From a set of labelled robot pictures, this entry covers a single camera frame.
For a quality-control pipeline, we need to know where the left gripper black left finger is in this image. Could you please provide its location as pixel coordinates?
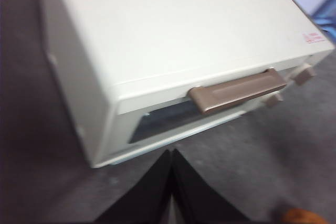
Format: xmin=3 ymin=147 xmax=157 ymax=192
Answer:
xmin=94 ymin=150 xmax=173 ymax=224

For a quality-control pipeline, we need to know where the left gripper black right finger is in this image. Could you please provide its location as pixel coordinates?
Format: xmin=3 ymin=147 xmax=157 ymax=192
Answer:
xmin=171 ymin=148 xmax=250 ymax=224

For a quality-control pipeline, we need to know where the glass-windowed oven door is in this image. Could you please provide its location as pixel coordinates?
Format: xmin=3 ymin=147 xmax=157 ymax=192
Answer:
xmin=117 ymin=63 xmax=297 ymax=146

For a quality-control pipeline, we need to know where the beige oven door handle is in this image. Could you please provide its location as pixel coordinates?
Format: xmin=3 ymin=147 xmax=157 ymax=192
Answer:
xmin=187 ymin=68 xmax=287 ymax=115

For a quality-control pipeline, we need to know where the cream Toshiba toaster oven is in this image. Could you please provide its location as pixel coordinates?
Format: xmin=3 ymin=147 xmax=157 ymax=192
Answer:
xmin=43 ymin=0 xmax=335 ymax=169

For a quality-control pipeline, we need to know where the orange corn cob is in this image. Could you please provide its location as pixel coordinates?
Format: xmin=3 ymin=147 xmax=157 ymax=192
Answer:
xmin=282 ymin=208 xmax=329 ymax=224

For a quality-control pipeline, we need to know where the temperature knob with beige grip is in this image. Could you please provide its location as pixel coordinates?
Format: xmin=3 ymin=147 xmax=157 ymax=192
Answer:
xmin=290 ymin=62 xmax=316 ymax=86

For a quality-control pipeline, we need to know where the red warning sticker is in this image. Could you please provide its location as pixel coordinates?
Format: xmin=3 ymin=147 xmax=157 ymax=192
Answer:
xmin=301 ymin=31 xmax=327 ymax=44

